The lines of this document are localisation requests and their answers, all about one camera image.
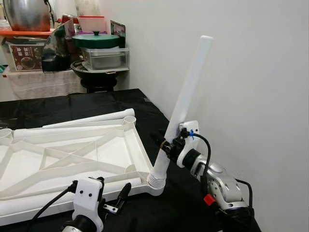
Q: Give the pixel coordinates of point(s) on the black table cloth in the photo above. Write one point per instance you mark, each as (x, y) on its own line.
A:
(145, 212)

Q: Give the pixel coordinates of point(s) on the white plastic table top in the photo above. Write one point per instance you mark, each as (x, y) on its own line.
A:
(29, 169)

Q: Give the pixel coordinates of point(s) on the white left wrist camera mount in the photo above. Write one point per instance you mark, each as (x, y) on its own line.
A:
(88, 198)

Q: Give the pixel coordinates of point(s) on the green pot with lid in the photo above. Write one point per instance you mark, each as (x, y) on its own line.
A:
(96, 41)

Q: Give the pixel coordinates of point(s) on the black plastic bag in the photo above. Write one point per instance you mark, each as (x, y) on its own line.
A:
(55, 53)

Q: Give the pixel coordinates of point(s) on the white box with pink lid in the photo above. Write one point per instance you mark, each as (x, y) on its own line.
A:
(91, 24)

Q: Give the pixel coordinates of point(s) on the bench with white lace cloth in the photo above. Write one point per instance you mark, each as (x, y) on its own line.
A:
(43, 84)

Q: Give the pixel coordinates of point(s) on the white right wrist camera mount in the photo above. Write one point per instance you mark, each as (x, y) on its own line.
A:
(190, 126)

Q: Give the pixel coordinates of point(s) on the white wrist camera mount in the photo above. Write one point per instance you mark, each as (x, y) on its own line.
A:
(190, 126)
(88, 198)

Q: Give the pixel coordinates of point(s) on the dark framed picture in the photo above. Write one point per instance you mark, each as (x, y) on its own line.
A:
(119, 31)

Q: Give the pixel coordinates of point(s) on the clear plastic container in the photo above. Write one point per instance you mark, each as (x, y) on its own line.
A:
(104, 59)

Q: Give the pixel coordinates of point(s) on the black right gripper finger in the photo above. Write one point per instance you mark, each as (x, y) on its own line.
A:
(160, 143)

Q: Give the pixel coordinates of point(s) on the black round wok stand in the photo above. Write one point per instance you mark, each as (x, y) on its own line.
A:
(99, 79)

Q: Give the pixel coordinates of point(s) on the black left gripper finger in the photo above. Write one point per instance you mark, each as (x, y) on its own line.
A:
(124, 192)
(100, 182)

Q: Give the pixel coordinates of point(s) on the yellow rubber band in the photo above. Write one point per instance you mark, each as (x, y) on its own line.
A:
(163, 144)

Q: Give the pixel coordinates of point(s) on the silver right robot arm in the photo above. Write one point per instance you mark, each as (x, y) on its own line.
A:
(222, 186)

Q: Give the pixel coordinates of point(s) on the steel pot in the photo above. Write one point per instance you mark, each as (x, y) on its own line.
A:
(26, 14)

